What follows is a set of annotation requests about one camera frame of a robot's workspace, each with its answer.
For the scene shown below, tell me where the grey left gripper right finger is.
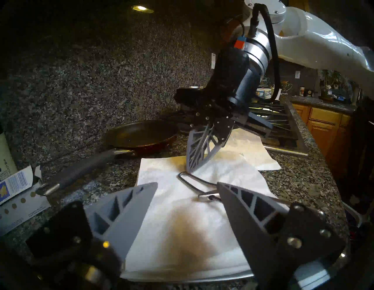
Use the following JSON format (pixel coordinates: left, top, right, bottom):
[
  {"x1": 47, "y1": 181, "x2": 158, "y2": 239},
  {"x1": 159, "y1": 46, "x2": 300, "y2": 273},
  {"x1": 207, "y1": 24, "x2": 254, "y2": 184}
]
[{"x1": 218, "y1": 182, "x2": 290, "y2": 278}]

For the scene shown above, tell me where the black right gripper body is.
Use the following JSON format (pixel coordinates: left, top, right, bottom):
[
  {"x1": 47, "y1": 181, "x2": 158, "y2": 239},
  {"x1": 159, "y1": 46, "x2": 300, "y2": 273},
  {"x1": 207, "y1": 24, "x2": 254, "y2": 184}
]
[{"x1": 175, "y1": 87, "x2": 273, "y2": 146}]

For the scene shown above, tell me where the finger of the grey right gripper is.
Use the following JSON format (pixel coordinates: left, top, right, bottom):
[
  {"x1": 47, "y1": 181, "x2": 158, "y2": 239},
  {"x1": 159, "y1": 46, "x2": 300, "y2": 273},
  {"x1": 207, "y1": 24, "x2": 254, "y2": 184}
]
[
  {"x1": 186, "y1": 124, "x2": 215, "y2": 173},
  {"x1": 204, "y1": 140, "x2": 226, "y2": 166}
]

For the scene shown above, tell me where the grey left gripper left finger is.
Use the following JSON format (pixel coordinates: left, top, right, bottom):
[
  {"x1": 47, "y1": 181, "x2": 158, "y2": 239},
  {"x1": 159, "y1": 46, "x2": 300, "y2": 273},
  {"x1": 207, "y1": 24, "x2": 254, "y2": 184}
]
[{"x1": 84, "y1": 182, "x2": 159, "y2": 262}]

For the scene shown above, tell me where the single white napkin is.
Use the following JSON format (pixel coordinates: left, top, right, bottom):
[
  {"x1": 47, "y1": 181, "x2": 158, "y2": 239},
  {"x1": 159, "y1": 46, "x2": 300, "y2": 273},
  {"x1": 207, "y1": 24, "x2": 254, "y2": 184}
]
[{"x1": 231, "y1": 129, "x2": 281, "y2": 171}]

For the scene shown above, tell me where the metal wire napkin holder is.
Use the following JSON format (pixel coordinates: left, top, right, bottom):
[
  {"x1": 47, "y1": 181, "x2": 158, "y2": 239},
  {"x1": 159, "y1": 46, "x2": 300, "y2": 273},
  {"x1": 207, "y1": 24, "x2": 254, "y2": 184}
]
[{"x1": 123, "y1": 171, "x2": 351, "y2": 290}]

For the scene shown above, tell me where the white napkin stack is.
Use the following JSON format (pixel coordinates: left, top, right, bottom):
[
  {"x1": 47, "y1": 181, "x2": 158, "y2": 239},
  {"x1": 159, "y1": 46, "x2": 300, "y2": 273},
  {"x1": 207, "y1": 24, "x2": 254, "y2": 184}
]
[{"x1": 121, "y1": 156, "x2": 290, "y2": 281}]

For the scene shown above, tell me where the dark frying pan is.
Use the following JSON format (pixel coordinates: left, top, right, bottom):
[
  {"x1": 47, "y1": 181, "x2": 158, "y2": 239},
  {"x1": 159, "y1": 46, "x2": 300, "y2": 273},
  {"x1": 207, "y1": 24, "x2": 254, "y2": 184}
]
[{"x1": 37, "y1": 120, "x2": 180, "y2": 196}]

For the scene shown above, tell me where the long white blue wrap box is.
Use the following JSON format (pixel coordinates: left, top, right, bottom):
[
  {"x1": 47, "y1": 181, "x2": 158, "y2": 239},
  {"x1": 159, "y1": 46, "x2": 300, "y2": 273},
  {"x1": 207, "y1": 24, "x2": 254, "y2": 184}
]
[{"x1": 0, "y1": 165, "x2": 51, "y2": 237}]

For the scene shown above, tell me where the wooden base cabinet row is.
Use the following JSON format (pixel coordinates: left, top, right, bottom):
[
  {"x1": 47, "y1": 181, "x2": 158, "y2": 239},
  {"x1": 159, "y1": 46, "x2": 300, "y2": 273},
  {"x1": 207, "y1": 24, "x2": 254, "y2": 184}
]
[{"x1": 292, "y1": 104, "x2": 351, "y2": 164}]

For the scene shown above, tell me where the dark range hood with light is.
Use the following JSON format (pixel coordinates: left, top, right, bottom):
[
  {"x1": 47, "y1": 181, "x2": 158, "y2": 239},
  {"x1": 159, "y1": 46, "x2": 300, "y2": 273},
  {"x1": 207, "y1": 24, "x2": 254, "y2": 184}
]
[{"x1": 130, "y1": 4, "x2": 155, "y2": 14}]

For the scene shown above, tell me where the green houseplant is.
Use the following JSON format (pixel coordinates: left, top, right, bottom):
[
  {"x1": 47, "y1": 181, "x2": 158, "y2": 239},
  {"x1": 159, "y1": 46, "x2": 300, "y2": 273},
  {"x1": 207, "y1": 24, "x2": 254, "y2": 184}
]
[{"x1": 320, "y1": 70, "x2": 351, "y2": 100}]

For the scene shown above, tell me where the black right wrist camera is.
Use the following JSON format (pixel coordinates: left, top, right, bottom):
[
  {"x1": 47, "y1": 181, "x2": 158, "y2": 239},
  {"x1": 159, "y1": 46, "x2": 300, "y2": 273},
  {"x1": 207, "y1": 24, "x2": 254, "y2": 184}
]
[{"x1": 209, "y1": 37, "x2": 262, "y2": 106}]

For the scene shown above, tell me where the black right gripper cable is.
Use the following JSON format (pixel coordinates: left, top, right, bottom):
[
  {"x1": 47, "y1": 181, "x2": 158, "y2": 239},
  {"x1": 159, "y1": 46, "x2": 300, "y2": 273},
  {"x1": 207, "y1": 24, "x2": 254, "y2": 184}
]
[{"x1": 248, "y1": 3, "x2": 282, "y2": 103}]

